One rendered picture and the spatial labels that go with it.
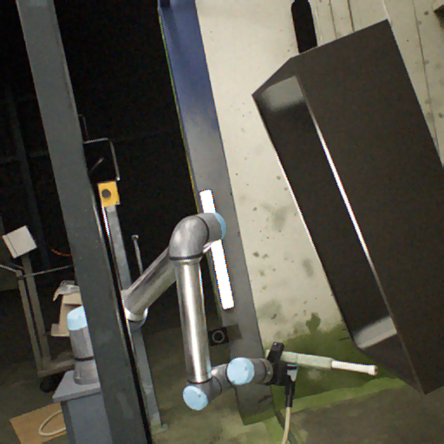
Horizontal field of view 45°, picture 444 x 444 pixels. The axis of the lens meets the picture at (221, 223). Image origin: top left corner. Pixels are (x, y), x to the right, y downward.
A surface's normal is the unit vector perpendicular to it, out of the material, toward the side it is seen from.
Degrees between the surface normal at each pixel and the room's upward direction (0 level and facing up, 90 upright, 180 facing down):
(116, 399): 90
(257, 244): 90
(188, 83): 90
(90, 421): 90
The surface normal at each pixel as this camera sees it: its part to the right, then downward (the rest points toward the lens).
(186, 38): 0.11, 0.04
